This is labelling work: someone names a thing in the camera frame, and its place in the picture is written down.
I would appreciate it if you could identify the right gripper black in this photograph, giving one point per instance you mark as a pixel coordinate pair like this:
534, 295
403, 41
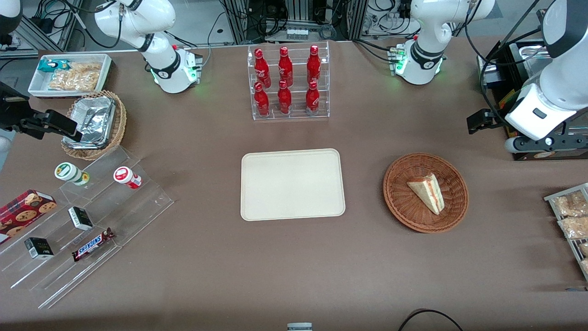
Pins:
11, 115

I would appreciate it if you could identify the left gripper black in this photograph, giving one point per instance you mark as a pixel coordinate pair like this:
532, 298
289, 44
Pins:
495, 120

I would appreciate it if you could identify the triangle sandwich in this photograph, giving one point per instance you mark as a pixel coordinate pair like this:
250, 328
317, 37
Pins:
427, 191

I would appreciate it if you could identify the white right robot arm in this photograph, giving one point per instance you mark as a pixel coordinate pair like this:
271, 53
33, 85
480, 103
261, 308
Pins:
163, 69

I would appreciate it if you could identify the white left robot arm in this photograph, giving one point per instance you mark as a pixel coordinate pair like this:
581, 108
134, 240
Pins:
420, 64

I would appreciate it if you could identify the light tan wicker basket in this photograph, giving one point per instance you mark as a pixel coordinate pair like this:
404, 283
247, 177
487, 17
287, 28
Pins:
120, 117

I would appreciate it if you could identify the brown round wicker basket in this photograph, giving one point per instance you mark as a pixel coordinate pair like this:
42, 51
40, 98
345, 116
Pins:
404, 202

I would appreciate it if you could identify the cream plastic tray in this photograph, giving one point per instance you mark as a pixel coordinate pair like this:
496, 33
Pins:
291, 184

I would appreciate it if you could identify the aluminium foil container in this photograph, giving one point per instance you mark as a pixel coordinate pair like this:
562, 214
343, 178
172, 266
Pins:
94, 119

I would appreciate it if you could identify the green lidded white cup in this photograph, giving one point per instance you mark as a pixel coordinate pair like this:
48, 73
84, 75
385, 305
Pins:
69, 173

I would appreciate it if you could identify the white rectangular bin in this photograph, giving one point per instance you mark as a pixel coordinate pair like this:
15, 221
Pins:
36, 85

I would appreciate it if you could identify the clear bag of chips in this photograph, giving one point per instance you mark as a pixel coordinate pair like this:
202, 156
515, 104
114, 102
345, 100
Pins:
78, 76

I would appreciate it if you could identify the black hot food warmer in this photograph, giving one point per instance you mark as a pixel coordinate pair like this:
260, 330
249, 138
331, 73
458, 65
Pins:
526, 156

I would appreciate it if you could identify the teal snack packet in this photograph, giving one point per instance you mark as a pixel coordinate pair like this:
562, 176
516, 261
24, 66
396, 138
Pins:
48, 65

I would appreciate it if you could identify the red lidded white cup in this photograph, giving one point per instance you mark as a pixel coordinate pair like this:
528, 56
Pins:
126, 177

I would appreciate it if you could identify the stainless steel pan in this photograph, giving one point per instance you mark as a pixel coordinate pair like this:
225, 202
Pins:
533, 57

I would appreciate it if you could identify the small black box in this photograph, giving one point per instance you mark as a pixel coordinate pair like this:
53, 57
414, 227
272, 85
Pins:
39, 248
80, 218

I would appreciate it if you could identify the red plaid cookie box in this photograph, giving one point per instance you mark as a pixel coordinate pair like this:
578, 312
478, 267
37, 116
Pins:
23, 214

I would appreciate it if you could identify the metal display rack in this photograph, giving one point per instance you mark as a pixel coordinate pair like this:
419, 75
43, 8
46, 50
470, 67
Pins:
549, 198

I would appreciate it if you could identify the black power adapter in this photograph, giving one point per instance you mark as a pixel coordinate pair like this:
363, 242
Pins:
42, 22

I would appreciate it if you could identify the clear acrylic stepped shelf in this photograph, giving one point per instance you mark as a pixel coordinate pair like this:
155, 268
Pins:
138, 211

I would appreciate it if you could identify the Snickers chocolate bar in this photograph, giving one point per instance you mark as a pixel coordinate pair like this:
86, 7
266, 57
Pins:
92, 244

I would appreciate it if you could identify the clear snack bag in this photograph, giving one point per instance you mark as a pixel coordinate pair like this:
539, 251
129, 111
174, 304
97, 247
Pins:
569, 204
584, 249
574, 227

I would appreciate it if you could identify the red drink bottle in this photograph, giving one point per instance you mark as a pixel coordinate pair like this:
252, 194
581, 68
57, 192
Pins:
262, 101
284, 99
261, 69
312, 99
285, 68
313, 66

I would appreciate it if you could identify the clear acrylic bottle rack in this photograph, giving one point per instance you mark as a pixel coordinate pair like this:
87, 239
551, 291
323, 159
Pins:
298, 46

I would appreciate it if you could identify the white power strip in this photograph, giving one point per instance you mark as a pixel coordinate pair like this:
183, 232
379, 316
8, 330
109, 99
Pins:
296, 33

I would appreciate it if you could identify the aluminium profile rail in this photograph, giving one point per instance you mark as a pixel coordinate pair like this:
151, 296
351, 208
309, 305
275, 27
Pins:
50, 27

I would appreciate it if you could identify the aluminium frame rack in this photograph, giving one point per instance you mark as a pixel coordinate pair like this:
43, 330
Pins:
239, 20

